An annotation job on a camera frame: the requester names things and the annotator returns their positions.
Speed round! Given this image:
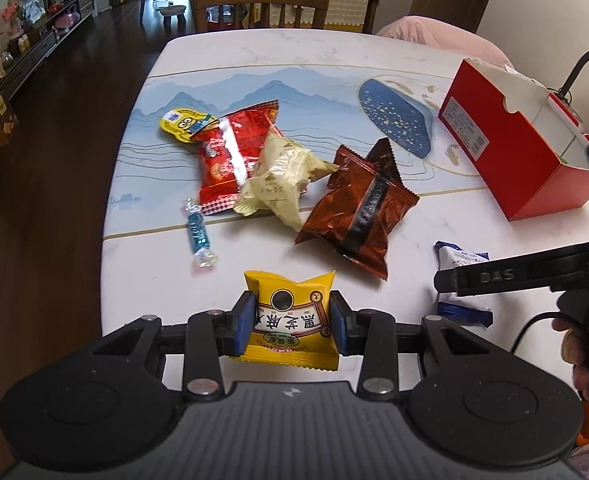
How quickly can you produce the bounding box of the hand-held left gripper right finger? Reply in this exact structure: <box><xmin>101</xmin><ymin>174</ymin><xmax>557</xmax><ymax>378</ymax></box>
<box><xmin>329</xmin><ymin>291</ymin><xmax>495</xmax><ymax>403</ymax></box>

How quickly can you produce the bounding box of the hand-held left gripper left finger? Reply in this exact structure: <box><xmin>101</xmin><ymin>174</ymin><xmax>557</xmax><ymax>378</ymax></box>
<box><xmin>82</xmin><ymin>291</ymin><xmax>258</xmax><ymax>403</ymax></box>

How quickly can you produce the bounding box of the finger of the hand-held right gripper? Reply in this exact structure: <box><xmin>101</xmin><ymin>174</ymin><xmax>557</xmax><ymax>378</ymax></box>
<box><xmin>433</xmin><ymin>265</ymin><xmax>479</xmax><ymax>297</ymax></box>

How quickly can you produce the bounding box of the white and blue snack packet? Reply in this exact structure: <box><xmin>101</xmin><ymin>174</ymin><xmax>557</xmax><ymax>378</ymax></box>
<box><xmin>435</xmin><ymin>241</ymin><xmax>495</xmax><ymax>328</ymax></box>

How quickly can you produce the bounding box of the red cardboard box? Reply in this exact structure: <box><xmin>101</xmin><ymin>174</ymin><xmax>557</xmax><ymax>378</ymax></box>
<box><xmin>439</xmin><ymin>58</ymin><xmax>589</xmax><ymax>222</ymax></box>

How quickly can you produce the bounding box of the red snack bag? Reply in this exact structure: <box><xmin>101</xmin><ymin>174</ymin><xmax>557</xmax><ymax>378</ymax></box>
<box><xmin>192</xmin><ymin>101</ymin><xmax>280</xmax><ymax>216</ymax></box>

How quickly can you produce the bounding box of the person's right hand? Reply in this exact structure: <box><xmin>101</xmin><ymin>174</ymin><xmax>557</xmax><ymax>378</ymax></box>
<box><xmin>555</xmin><ymin>290</ymin><xmax>589</xmax><ymax>456</ymax></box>

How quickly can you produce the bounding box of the blue twist wrapped candy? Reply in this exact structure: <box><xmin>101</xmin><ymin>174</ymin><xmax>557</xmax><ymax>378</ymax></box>
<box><xmin>182</xmin><ymin>199</ymin><xmax>220</xmax><ymax>270</ymax></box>

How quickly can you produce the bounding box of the reddish brown snack packet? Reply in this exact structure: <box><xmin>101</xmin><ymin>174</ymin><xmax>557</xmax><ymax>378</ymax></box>
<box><xmin>294</xmin><ymin>145</ymin><xmax>420</xmax><ymax>281</ymax></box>

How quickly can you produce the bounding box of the dark brown snack packet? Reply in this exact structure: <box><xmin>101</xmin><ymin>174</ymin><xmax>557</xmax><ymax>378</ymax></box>
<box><xmin>365</xmin><ymin>137</ymin><xmax>400</xmax><ymax>186</ymax></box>

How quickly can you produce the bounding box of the cream snack packet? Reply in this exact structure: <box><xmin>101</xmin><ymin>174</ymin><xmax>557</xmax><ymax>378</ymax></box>
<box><xmin>233</xmin><ymin>127</ymin><xmax>340</xmax><ymax>233</ymax></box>

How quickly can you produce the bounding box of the silver desk lamp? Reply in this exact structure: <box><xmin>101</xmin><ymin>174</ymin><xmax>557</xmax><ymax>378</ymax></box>
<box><xmin>557</xmin><ymin>27</ymin><xmax>589</xmax><ymax>106</ymax></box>

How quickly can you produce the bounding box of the yellow cartoon snack packet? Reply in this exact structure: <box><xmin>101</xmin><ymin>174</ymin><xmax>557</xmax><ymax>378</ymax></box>
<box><xmin>160</xmin><ymin>107</ymin><xmax>220</xmax><ymax>143</ymax></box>

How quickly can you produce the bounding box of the pink padded cloth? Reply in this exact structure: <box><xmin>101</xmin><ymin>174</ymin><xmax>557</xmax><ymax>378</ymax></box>
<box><xmin>375</xmin><ymin>16</ymin><xmax>510</xmax><ymax>68</ymax></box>

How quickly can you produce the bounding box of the small round stool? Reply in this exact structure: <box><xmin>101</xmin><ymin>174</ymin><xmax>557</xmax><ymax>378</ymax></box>
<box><xmin>157</xmin><ymin>4</ymin><xmax>188</xmax><ymax>36</ymax></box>

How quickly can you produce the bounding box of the television cabinet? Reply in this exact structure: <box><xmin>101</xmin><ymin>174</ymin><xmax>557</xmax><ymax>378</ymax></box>
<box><xmin>0</xmin><ymin>0</ymin><xmax>98</xmax><ymax>106</ymax></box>

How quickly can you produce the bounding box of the black cable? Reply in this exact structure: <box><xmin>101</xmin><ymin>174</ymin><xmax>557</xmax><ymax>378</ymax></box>
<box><xmin>512</xmin><ymin>312</ymin><xmax>561</xmax><ymax>356</ymax></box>

